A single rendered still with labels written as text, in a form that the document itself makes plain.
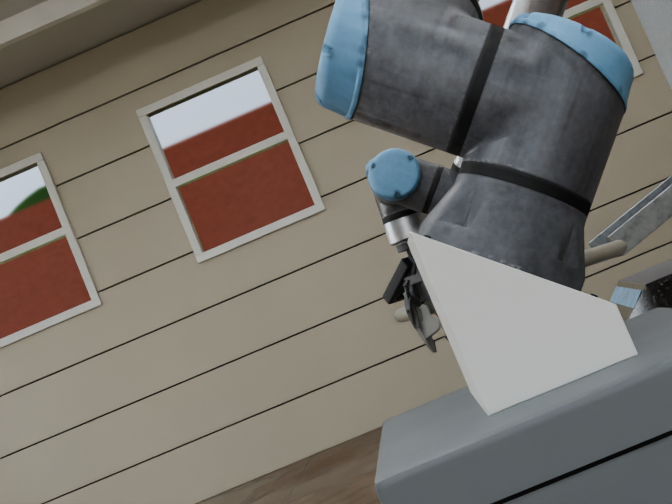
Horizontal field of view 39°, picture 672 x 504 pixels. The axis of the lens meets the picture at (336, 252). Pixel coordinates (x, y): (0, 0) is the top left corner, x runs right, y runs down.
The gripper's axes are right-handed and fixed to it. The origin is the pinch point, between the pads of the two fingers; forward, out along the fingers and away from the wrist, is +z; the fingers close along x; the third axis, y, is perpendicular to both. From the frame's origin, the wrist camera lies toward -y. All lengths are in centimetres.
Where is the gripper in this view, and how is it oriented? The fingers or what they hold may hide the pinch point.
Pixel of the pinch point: (439, 342)
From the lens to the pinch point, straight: 182.9
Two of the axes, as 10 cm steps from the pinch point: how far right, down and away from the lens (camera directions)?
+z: 3.1, 9.5, -0.6
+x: 7.7, -2.1, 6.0
